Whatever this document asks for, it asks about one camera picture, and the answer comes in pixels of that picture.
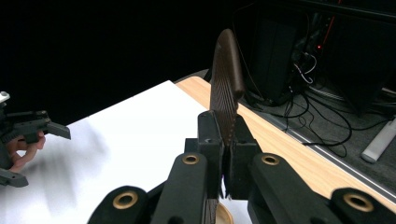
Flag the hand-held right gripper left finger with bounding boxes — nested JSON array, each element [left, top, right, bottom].
[[184, 109, 226, 200]]

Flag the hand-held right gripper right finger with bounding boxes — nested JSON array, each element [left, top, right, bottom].
[[223, 114, 263, 201]]

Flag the dark brown comb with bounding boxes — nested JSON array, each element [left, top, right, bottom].
[[204, 28, 247, 224]]

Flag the white table mat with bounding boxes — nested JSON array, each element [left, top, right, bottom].
[[0, 79, 253, 224]]

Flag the black computer case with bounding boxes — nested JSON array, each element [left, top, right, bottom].
[[248, 13, 310, 102]]

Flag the grey power strip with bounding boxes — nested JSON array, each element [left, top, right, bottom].
[[361, 117, 396, 164]]

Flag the black floor cable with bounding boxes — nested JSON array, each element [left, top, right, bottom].
[[247, 88, 393, 159]]

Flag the white cable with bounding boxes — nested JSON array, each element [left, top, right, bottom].
[[293, 51, 318, 85]]

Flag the red cable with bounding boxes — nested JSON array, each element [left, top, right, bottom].
[[321, 0, 343, 48]]

